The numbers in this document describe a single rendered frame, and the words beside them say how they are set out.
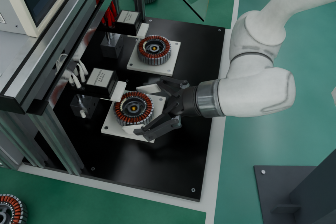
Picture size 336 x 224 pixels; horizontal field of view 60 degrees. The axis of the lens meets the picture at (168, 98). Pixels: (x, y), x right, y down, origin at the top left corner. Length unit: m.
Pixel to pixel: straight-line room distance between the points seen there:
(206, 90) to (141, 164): 0.26
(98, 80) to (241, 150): 1.12
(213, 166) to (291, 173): 0.94
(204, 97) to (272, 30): 0.21
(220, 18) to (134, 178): 0.71
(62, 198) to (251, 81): 0.53
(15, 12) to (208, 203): 0.58
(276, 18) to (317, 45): 1.75
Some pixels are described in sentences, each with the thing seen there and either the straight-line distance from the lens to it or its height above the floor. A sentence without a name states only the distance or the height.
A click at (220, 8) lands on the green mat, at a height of 0.75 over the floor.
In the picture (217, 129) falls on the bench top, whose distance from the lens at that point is 0.86.
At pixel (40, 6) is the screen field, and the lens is 0.60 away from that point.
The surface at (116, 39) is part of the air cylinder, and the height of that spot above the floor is 0.82.
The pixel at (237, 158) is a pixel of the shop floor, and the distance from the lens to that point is 1.67.
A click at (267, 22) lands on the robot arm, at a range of 0.69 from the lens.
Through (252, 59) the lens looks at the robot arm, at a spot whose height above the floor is 1.01.
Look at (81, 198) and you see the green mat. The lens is 0.79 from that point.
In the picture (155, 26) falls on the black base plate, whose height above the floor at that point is 0.77.
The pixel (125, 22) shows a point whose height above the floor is 0.92.
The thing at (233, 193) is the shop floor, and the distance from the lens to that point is 1.59.
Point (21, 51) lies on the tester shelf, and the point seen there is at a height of 1.12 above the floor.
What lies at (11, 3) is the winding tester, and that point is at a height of 1.19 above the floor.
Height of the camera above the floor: 1.48
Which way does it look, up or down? 54 degrees down
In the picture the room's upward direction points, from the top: straight up
